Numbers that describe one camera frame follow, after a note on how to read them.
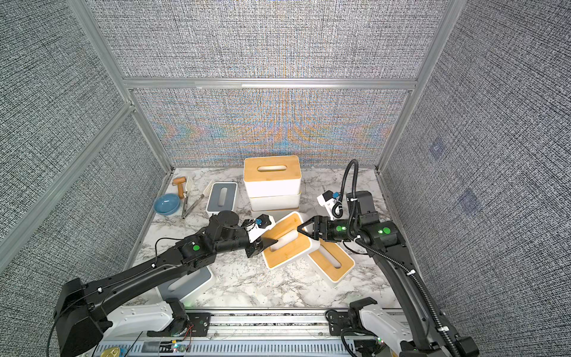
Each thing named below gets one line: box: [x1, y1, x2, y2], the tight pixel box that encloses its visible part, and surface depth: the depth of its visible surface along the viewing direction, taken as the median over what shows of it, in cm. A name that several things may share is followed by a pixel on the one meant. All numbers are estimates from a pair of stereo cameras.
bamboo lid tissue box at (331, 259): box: [307, 238, 356, 284], surface depth 83 cm
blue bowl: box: [153, 193, 181, 216], surface depth 105 cm
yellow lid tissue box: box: [245, 186, 302, 212], surface depth 90 cm
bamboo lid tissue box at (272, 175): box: [243, 155, 302, 198], surface depth 83 cm
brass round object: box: [100, 346, 121, 357], surface depth 66 cm
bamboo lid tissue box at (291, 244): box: [261, 211, 321, 270], surface depth 68 cm
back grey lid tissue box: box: [205, 182, 238, 218], surface depth 105 cm
